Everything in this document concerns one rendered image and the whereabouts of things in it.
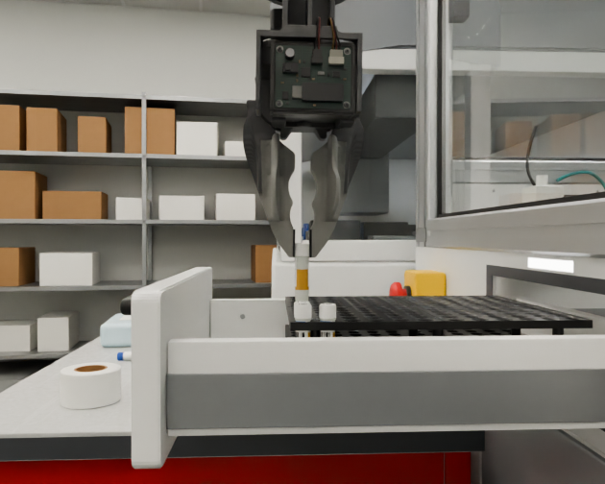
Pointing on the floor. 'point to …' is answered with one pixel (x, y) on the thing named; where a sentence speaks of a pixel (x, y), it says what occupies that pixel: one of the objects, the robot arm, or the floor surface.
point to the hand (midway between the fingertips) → (302, 240)
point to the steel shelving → (94, 102)
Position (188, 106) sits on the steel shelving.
